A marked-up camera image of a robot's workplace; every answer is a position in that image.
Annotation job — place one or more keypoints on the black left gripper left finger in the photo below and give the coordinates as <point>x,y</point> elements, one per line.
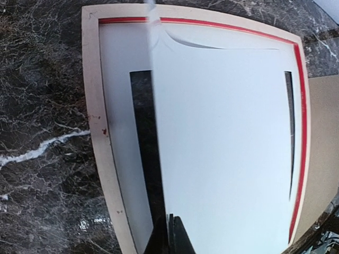
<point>158,241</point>

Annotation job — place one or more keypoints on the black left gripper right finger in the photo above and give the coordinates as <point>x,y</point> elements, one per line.
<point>180,242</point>

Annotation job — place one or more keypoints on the clear acrylic sheet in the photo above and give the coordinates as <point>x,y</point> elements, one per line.
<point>290,105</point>

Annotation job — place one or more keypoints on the dark flower photo print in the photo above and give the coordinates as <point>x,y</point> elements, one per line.
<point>176,63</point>

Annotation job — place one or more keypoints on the brown cardboard backing board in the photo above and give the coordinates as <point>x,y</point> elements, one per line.
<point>322,179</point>

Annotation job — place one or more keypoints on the white photo mat board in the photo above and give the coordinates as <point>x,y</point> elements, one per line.
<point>125,49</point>

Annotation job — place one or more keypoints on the red wooden picture frame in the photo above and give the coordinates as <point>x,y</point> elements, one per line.
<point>95,16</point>

